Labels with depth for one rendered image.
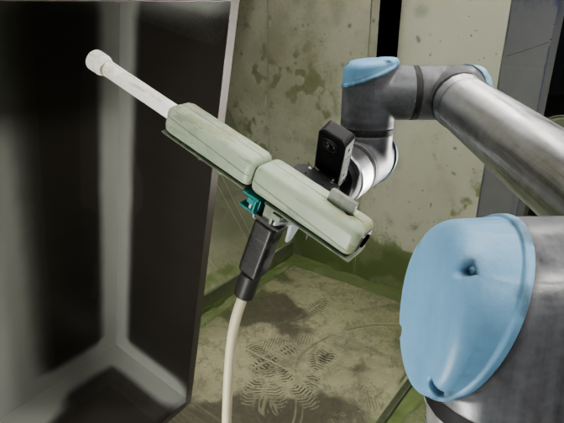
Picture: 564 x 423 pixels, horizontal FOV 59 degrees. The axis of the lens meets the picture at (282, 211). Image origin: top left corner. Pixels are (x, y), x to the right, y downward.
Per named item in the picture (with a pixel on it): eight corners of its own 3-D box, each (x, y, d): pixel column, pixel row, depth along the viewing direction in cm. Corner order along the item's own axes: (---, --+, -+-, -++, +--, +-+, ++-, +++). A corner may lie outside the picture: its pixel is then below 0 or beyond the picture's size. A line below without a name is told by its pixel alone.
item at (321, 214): (319, 337, 70) (385, 209, 57) (300, 356, 66) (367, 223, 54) (96, 163, 87) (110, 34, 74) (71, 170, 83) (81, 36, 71)
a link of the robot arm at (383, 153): (355, 122, 93) (352, 174, 97) (323, 136, 84) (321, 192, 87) (404, 128, 89) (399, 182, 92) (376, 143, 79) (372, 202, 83)
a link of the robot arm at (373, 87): (404, 54, 87) (399, 126, 91) (338, 54, 86) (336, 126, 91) (420, 60, 78) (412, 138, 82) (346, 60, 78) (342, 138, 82)
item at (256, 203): (273, 205, 66) (278, 190, 65) (253, 215, 63) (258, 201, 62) (258, 194, 67) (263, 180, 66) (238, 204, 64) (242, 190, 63)
